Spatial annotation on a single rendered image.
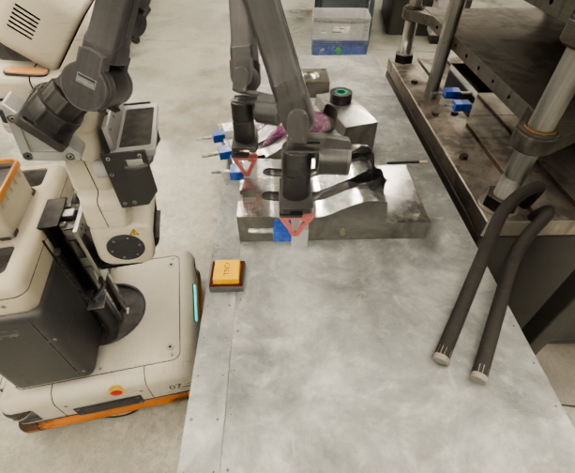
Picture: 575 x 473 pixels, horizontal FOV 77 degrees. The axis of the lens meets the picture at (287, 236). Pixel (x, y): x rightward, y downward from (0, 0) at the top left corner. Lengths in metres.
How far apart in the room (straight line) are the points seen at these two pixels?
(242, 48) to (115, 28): 0.34
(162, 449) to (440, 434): 1.10
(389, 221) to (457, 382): 0.40
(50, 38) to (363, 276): 0.81
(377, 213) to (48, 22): 0.78
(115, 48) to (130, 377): 1.06
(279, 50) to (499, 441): 0.76
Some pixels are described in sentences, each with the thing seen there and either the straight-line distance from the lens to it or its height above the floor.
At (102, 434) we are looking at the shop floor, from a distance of 1.71.
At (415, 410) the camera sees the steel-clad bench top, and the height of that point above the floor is 0.80.
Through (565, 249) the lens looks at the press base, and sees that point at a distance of 1.44.
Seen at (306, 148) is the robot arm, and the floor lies 1.15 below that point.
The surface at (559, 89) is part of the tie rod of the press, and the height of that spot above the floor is 1.15.
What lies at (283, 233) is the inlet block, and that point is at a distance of 0.79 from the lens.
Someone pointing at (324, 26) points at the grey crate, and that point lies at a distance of 4.39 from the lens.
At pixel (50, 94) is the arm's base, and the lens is 0.78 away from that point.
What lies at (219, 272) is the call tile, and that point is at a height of 0.84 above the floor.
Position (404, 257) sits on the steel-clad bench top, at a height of 0.80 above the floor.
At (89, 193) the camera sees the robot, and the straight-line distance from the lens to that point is 1.09.
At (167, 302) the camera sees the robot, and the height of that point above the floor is 0.28.
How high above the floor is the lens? 1.51
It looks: 45 degrees down
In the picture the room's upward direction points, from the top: straight up
